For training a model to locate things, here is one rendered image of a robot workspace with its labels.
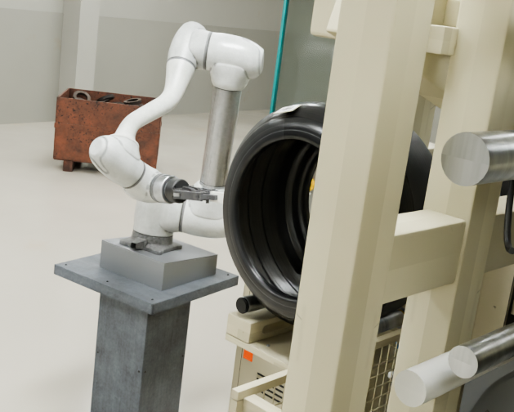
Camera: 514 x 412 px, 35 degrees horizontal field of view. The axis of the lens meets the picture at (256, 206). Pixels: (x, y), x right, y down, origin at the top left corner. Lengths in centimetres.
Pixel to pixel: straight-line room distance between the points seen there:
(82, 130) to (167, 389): 451
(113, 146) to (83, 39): 761
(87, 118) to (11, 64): 243
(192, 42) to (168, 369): 126
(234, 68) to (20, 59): 712
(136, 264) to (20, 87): 699
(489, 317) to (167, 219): 135
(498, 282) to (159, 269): 131
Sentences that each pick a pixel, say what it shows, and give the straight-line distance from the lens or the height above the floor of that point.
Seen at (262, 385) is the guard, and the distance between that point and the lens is 155.
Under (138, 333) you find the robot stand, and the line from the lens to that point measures 307.
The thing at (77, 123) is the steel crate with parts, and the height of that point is 46.
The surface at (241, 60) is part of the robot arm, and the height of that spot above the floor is 149.
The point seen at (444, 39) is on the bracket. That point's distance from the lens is 145.
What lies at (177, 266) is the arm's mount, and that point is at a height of 73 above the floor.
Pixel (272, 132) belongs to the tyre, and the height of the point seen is 138.
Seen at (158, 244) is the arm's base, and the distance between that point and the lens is 303.
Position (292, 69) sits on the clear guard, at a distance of 298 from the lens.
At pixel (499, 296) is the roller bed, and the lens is 207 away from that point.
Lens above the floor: 168
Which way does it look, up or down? 14 degrees down
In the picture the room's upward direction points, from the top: 7 degrees clockwise
